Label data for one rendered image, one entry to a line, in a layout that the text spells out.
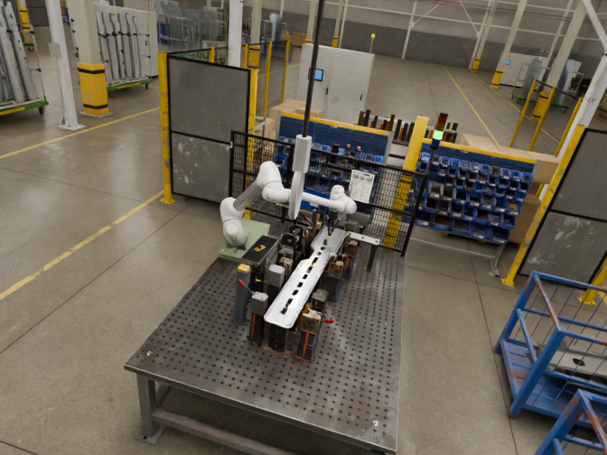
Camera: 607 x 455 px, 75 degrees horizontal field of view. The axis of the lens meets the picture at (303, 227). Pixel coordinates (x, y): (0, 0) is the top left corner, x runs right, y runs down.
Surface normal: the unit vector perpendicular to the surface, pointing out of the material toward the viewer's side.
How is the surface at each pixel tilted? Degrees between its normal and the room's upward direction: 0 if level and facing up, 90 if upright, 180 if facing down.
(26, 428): 0
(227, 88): 89
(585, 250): 91
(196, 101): 91
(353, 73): 90
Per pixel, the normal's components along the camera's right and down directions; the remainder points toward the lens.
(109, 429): 0.13, -0.87
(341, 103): -0.25, 0.43
